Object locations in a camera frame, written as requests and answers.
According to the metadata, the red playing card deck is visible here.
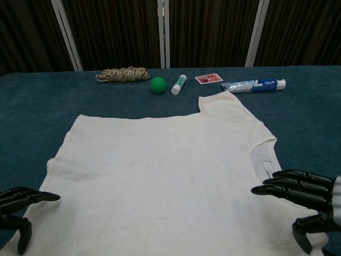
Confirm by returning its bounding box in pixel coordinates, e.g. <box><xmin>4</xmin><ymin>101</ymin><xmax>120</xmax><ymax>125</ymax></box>
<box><xmin>194</xmin><ymin>74</ymin><xmax>223</xmax><ymax>85</ymax></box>

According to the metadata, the blue white toothpaste tube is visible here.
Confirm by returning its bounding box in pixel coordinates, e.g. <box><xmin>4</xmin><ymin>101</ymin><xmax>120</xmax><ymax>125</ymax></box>
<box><xmin>220</xmin><ymin>78</ymin><xmax>287</xmax><ymax>94</ymax></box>

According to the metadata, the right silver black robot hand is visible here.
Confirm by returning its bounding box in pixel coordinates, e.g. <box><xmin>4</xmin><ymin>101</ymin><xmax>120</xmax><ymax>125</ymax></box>
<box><xmin>250</xmin><ymin>168</ymin><xmax>341</xmax><ymax>254</ymax></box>

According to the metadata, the white green glue stick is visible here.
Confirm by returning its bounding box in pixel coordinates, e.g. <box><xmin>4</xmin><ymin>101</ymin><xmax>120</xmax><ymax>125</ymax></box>
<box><xmin>170</xmin><ymin>74</ymin><xmax>188</xmax><ymax>95</ymax></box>

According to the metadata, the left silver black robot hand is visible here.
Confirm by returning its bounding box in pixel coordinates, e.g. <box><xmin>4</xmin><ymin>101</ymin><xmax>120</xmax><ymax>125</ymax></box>
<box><xmin>0</xmin><ymin>186</ymin><xmax>61</xmax><ymax>255</ymax></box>

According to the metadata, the white partition frame post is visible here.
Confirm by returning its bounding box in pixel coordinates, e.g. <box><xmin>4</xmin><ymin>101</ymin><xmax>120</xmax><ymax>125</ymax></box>
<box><xmin>157</xmin><ymin>0</ymin><xmax>171</xmax><ymax>69</ymax></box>
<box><xmin>244</xmin><ymin>0</ymin><xmax>270</xmax><ymax>67</ymax></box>
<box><xmin>50</xmin><ymin>0</ymin><xmax>84</xmax><ymax>71</ymax></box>

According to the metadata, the green ball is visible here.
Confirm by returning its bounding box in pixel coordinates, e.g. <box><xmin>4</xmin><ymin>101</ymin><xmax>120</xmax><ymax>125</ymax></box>
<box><xmin>150</xmin><ymin>76</ymin><xmax>167</xmax><ymax>94</ymax></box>

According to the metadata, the beige braided rope bundle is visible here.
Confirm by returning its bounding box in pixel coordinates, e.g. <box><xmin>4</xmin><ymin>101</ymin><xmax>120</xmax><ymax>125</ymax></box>
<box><xmin>95</xmin><ymin>66</ymin><xmax>151</xmax><ymax>83</ymax></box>

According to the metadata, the cream white T-shirt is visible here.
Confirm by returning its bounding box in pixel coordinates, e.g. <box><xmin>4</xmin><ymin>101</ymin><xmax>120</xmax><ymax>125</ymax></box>
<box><xmin>4</xmin><ymin>91</ymin><xmax>330</xmax><ymax>256</ymax></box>

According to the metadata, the dark teal table cloth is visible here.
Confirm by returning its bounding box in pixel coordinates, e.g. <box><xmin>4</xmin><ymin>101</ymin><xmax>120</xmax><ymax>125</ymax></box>
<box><xmin>0</xmin><ymin>65</ymin><xmax>341</xmax><ymax>256</ymax></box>

